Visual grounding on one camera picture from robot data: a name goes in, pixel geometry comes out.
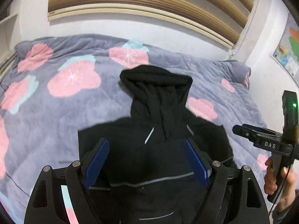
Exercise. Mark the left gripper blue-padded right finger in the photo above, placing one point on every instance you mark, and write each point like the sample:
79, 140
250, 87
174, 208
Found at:
199, 162

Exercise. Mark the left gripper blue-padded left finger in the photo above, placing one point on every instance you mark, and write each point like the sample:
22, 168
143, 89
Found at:
93, 163

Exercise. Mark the black hooded jacket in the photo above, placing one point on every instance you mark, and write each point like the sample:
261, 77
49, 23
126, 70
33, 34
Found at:
146, 177

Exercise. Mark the grey jacket sleeve forearm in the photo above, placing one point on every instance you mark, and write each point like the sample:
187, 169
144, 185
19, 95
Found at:
285, 203

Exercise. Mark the phone on right gripper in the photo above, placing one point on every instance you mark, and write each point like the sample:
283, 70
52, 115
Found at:
290, 109

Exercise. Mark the grey floral bed blanket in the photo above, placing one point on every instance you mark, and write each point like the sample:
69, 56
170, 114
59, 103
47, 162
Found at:
61, 85

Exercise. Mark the brown striped window blind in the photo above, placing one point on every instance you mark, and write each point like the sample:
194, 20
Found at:
221, 20

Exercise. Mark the colourful wall map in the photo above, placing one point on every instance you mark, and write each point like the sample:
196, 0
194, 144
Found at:
287, 51

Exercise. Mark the white wall bookshelf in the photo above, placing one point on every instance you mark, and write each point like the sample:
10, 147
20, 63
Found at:
7, 27

